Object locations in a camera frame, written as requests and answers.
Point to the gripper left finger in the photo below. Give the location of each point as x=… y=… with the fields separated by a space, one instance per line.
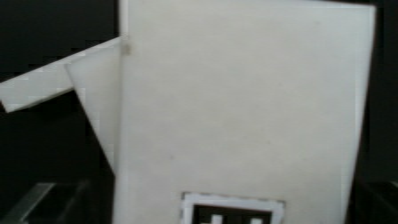
x=52 y=205

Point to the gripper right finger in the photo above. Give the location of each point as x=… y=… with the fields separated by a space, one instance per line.
x=375 y=203

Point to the white cabinet body box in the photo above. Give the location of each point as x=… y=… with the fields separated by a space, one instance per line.
x=95 y=100

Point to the white cabinet top block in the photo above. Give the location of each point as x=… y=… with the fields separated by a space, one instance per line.
x=244 y=75

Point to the white right fence rail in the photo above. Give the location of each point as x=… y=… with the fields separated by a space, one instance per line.
x=38 y=85

